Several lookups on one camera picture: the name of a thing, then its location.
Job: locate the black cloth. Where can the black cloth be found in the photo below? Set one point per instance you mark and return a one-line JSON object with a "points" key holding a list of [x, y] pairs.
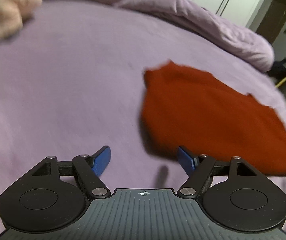
{"points": [[279, 68]]}

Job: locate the red buttoned cardigan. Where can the red buttoned cardigan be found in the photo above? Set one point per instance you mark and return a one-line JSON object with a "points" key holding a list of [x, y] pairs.
{"points": [[208, 120]]}

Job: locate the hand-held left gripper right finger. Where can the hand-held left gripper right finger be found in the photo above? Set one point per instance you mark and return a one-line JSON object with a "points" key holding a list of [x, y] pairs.
{"points": [[185, 161]]}

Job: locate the purple bed sheet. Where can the purple bed sheet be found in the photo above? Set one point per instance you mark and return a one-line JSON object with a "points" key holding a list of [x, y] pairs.
{"points": [[70, 92]]}

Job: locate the purple duvet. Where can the purple duvet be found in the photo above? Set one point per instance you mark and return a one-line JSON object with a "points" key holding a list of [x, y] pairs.
{"points": [[183, 12]]}

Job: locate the brown wooden door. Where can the brown wooden door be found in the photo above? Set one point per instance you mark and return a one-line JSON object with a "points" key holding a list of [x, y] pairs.
{"points": [[275, 22]]}

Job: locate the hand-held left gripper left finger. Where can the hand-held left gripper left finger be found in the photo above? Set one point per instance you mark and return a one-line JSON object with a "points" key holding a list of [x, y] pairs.
{"points": [[102, 162]]}

